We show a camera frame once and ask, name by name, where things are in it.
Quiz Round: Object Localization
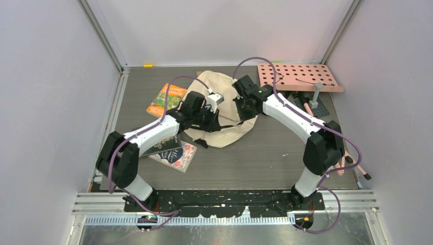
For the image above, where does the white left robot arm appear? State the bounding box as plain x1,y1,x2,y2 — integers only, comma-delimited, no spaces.
95,91,224,211

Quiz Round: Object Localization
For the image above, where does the orange green paperback book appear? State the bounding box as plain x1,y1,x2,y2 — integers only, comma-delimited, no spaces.
146,83,187,117

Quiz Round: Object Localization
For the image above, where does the pink perforated stand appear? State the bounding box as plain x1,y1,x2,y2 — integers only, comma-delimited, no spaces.
257,63,372,181

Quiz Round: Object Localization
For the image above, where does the cream canvas backpack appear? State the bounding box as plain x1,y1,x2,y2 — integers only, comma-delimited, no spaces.
184,70,257,148

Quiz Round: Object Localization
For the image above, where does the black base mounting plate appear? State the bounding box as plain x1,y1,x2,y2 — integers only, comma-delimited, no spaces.
123,189,325,218

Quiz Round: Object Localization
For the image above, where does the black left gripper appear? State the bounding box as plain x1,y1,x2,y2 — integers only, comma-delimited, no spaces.
191,105,220,133

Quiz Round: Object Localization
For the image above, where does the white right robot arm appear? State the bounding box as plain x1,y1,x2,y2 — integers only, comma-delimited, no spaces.
232,76,345,210

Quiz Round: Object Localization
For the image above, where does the grey bracket on stand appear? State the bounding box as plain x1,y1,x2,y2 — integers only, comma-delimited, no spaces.
308,83,324,109

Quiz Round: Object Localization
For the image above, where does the patterned book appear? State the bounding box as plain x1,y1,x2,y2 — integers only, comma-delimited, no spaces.
148,140,197,173

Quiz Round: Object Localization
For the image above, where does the black moon cover book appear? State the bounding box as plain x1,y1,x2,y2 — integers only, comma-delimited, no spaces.
141,135,182,157

